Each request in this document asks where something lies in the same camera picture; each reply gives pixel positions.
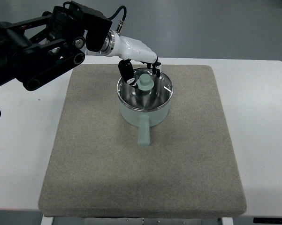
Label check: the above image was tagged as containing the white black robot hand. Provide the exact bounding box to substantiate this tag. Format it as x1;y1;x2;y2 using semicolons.
111;33;161;89

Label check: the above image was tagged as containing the glass lid with green knob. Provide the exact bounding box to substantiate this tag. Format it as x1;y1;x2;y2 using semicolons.
117;67;173;112

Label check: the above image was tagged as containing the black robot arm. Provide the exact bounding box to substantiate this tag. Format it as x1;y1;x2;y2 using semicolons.
0;1;113;91

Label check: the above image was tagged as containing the mint green saucepan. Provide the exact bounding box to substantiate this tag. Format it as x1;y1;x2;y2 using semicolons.
117;67;173;149

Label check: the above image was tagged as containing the grey fabric mat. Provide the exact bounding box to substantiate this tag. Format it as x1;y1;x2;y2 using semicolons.
38;64;246;218

